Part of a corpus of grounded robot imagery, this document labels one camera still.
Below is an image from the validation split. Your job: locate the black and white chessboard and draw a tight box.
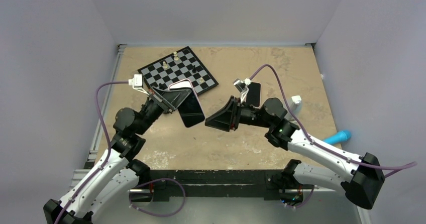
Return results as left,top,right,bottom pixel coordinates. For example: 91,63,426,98
138,46,219,95

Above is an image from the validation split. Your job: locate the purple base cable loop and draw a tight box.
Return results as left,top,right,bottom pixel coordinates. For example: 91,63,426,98
128,178,186,218

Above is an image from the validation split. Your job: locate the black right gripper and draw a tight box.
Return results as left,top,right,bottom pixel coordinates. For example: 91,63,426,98
205,96,272,132

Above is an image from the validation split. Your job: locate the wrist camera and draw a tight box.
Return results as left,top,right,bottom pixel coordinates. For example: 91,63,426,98
128,74,154,98
233,78,252,102

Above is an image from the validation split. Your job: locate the aluminium table frame rail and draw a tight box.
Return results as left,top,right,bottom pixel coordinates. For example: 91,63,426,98
87,44,128,162

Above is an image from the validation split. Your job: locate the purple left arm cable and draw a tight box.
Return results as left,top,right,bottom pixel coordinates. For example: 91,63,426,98
58,80,134,224

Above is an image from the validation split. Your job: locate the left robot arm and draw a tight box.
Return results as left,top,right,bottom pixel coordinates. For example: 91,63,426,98
43,87,194,223

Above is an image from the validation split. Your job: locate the white spray bottle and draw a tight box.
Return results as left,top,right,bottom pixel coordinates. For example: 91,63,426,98
287,95,302,116

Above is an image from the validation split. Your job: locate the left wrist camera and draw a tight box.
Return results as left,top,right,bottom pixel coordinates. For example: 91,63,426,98
128,74,154,98

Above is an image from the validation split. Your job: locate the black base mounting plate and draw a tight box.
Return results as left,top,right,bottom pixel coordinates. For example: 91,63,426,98
136,169,313,201

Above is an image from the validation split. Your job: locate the black chess pawn left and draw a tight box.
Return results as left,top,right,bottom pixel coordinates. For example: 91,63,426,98
159,84,167,90

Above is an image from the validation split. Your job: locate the black bare phone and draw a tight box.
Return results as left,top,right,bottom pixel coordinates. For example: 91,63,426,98
178,93,205,128

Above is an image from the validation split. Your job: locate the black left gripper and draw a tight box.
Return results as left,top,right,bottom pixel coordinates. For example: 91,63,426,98
135,85,190,135

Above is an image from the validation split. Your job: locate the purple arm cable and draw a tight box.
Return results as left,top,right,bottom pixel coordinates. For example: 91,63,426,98
58,80,134,224
248,64,417,178

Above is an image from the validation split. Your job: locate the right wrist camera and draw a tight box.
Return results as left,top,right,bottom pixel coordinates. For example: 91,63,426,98
233,78,252,102

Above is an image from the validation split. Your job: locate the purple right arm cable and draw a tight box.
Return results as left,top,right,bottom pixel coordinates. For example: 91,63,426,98
248,64,417,178

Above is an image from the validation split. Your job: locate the white chess pawn far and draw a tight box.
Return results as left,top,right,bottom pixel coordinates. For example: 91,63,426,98
173,52,179,61

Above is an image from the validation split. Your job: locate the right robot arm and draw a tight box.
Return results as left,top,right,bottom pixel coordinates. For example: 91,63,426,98
205,96,385,209

